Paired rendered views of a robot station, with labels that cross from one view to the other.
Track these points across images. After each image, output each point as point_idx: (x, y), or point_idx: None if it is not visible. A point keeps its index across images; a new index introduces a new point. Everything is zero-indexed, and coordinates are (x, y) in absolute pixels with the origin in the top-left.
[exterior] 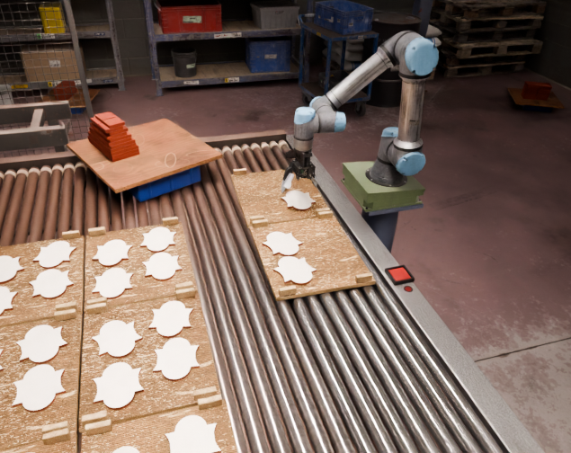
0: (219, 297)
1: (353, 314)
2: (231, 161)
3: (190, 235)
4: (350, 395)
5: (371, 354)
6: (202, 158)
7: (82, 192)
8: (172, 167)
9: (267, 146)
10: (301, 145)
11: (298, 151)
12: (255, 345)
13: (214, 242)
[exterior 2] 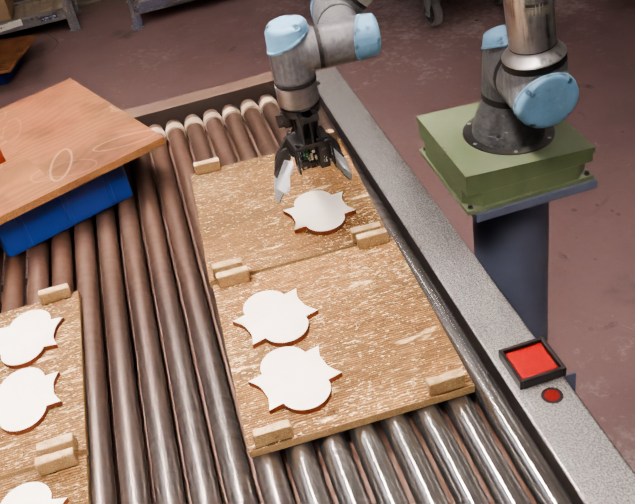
0: (133, 461)
1: (421, 474)
2: (198, 144)
3: (96, 317)
4: None
5: None
6: (123, 152)
7: None
8: (61, 180)
9: (272, 101)
10: (291, 99)
11: (288, 113)
12: None
13: (140, 328)
